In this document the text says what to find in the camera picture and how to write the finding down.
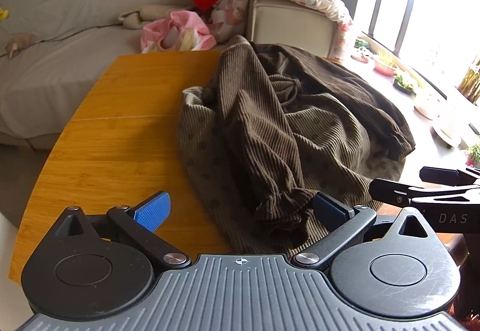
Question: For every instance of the white ribbed plant pot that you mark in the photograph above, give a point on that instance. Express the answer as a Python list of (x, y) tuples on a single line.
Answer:
[(450, 124)]

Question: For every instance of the grey sofa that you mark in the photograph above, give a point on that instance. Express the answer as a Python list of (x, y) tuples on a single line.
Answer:
[(56, 68)]

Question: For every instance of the small green and white ornament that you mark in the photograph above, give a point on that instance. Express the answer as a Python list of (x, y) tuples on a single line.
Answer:
[(362, 53)]

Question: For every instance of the red bowl with sprouts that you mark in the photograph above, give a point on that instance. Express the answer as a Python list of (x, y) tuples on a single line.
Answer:
[(385, 66)]

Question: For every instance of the beige cloth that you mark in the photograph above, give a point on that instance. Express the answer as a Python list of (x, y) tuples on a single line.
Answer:
[(150, 13)]

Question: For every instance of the dark dish with green plant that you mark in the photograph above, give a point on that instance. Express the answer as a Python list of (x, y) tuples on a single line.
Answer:
[(405, 82)]

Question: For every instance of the palm plant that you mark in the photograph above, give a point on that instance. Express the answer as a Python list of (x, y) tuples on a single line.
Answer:
[(470, 83)]

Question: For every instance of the black window frame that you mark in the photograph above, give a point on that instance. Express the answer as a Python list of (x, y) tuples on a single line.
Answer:
[(390, 8)]

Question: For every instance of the pink garment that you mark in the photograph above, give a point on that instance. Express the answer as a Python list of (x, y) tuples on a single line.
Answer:
[(191, 27)]

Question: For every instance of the small yellow toy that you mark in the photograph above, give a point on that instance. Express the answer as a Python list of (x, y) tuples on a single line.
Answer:
[(3, 13)]

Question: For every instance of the small white pot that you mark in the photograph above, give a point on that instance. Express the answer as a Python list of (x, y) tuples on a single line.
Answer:
[(429, 105)]

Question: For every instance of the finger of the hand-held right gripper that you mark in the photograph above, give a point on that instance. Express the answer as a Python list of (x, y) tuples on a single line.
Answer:
[(442, 176), (393, 191)]

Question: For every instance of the beige plush toy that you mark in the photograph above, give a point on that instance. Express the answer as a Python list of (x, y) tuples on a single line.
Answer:
[(18, 43)]

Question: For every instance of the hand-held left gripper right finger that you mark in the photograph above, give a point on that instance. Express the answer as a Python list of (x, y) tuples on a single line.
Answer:
[(332, 212)]

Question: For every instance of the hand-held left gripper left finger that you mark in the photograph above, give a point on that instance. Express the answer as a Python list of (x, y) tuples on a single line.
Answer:
[(153, 211)]

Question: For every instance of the pink flowers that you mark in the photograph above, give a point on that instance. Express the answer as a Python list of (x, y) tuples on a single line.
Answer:
[(474, 155)]

